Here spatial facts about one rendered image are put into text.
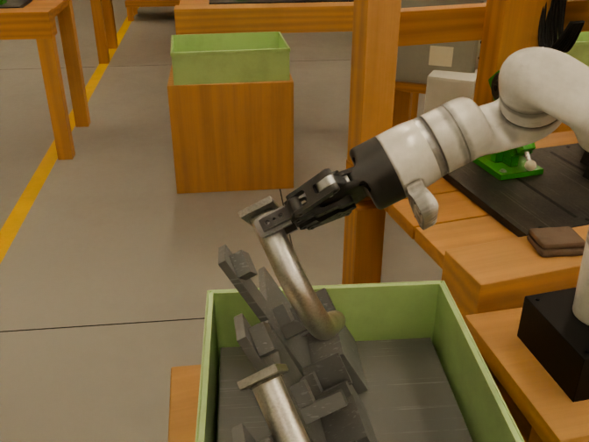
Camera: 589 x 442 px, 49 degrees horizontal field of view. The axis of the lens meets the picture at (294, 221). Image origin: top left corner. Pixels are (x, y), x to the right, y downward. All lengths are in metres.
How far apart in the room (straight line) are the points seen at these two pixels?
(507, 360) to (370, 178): 0.61
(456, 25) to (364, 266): 0.71
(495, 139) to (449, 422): 0.50
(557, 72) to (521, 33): 1.18
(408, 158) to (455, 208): 0.94
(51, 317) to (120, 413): 0.67
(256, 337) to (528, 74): 0.40
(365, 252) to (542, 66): 1.26
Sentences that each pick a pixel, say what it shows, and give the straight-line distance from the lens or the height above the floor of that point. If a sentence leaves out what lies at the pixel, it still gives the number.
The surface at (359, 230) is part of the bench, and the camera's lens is 1.86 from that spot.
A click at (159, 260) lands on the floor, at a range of 3.11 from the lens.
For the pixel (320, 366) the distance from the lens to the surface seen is 0.99.
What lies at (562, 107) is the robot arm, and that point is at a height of 1.39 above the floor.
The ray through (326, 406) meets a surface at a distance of 0.84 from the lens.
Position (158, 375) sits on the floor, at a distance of 2.45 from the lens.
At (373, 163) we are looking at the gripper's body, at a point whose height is 1.33.
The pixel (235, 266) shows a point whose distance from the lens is 0.91.
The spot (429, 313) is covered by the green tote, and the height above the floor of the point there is 0.90.
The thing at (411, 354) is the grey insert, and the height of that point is 0.85.
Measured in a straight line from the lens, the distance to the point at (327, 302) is 1.12.
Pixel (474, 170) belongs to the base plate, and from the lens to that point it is 1.79.
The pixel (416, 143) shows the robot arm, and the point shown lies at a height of 1.35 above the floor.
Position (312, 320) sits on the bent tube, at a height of 1.16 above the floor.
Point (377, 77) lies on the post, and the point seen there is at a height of 1.13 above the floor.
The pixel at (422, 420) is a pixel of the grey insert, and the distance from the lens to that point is 1.07.
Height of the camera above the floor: 1.59
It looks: 28 degrees down
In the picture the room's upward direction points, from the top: straight up
